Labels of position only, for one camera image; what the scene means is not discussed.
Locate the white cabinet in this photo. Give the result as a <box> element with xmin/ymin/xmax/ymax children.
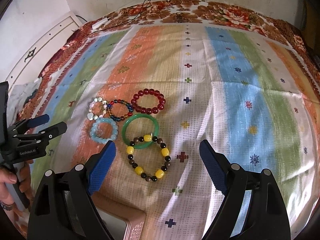
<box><xmin>6</xmin><ymin>11</ymin><xmax>82</xmax><ymax>87</ymax></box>

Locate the white pearl shell bracelet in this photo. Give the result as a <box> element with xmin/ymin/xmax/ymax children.
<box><xmin>87</xmin><ymin>96</ymin><xmax>109</xmax><ymax>121</ymax></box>

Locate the black cable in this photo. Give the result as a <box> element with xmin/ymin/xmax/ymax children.
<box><xmin>75</xmin><ymin>0</ymin><xmax>161</xmax><ymax>33</ymax></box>

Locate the multicolour small bead bracelet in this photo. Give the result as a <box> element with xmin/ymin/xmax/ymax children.
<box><xmin>106</xmin><ymin>99</ymin><xmax>135</xmax><ymax>122</ymax></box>

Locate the light blue bead bracelet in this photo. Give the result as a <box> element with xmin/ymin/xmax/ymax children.
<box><xmin>90</xmin><ymin>117</ymin><xmax>119</xmax><ymax>145</ymax></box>

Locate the red bead bracelet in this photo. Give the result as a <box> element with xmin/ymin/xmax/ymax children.
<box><xmin>130</xmin><ymin>88</ymin><xmax>167</xmax><ymax>115</ymax></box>

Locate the brown floral bedsheet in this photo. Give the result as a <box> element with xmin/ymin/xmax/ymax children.
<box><xmin>14</xmin><ymin>0</ymin><xmax>319</xmax><ymax>183</ymax></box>

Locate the pink metal jewelry box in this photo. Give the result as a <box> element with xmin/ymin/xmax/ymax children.
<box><xmin>92</xmin><ymin>192</ymin><xmax>146</xmax><ymax>240</ymax></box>

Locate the person's left hand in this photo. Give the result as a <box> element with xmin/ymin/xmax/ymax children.
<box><xmin>0</xmin><ymin>159</ymin><xmax>33</xmax><ymax>210</ymax></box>

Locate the green jade bangle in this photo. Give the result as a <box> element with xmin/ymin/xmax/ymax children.
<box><xmin>121</xmin><ymin>113</ymin><xmax>159</xmax><ymax>146</ymax></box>

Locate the yellow and dark bead bracelet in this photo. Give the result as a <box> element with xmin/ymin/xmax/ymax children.
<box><xmin>126</xmin><ymin>133</ymin><xmax>172</xmax><ymax>183</ymax></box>

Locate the white power strip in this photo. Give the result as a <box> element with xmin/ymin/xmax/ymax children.
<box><xmin>92</xmin><ymin>17</ymin><xmax>109</xmax><ymax>30</ymax></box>

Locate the striped colourful blanket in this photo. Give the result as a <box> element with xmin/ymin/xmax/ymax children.
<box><xmin>31</xmin><ymin>24</ymin><xmax>319</xmax><ymax>239</ymax></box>

